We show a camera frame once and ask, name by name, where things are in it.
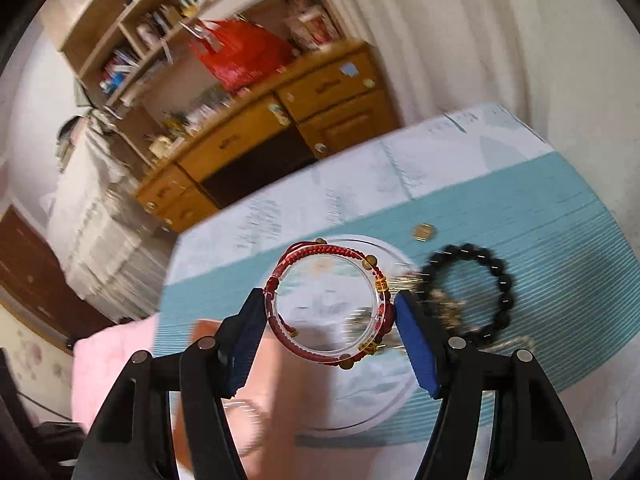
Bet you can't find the pink blanket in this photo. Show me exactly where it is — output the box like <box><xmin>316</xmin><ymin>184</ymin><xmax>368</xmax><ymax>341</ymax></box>
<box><xmin>72</xmin><ymin>317</ymin><xmax>201</xmax><ymax>433</ymax></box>

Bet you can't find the red plastic bag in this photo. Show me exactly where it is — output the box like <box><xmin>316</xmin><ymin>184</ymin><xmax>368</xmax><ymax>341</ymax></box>
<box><xmin>190</xmin><ymin>20</ymin><xmax>296</xmax><ymax>93</ymax></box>

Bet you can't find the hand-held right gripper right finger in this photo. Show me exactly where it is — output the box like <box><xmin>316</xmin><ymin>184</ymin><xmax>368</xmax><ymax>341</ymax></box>
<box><xmin>392</xmin><ymin>290</ymin><xmax>601</xmax><ymax>480</ymax></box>

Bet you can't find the red cord bracelet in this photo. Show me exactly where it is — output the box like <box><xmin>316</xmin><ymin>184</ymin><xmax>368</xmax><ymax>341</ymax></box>
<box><xmin>263</xmin><ymin>237</ymin><xmax>388</xmax><ymax>371</ymax></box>

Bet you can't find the pale bead bracelet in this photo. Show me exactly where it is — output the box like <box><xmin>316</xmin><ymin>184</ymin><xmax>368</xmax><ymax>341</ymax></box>
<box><xmin>224</xmin><ymin>399</ymin><xmax>267</xmax><ymax>457</ymax></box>

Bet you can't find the black bead bracelet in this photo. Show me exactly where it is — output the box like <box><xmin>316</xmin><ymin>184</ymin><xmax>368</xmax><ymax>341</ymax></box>
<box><xmin>417</xmin><ymin>243</ymin><xmax>516</xmax><ymax>346</ymax></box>

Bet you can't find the tree print tablecloth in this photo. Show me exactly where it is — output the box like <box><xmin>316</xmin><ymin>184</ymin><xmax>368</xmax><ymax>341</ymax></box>
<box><xmin>155</xmin><ymin>102</ymin><xmax>631</xmax><ymax>448</ymax></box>

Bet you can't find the white lace cover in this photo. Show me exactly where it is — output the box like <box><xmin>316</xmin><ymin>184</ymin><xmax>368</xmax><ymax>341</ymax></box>
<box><xmin>47</xmin><ymin>115</ymin><xmax>176</xmax><ymax>323</ymax></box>

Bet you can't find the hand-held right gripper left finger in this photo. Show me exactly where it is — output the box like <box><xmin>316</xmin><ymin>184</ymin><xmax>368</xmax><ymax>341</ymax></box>
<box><xmin>70</xmin><ymin>287</ymin><xmax>271</xmax><ymax>480</ymax></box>

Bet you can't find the red and white cup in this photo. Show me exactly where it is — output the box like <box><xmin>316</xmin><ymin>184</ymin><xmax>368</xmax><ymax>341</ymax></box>
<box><xmin>285</xmin><ymin>5</ymin><xmax>342</xmax><ymax>53</ymax></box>

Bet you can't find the wooden desk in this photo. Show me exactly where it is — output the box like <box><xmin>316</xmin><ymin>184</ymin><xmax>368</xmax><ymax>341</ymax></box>
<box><xmin>135</xmin><ymin>42</ymin><xmax>401</xmax><ymax>233</ymax></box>

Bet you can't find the white leaf print curtain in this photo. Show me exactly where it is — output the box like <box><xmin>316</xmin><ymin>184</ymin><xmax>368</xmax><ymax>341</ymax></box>
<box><xmin>310</xmin><ymin>0</ymin><xmax>640</xmax><ymax>161</ymax></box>

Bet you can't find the wooden bookshelf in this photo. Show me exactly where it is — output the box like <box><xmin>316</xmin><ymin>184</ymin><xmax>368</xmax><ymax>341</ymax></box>
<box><xmin>40</xmin><ymin>0</ymin><xmax>351</xmax><ymax>126</ymax></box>

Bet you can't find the pink jewelry box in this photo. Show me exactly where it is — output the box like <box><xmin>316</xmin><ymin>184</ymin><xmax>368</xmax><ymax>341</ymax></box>
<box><xmin>192</xmin><ymin>317</ymin><xmax>336</xmax><ymax>461</ymax></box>

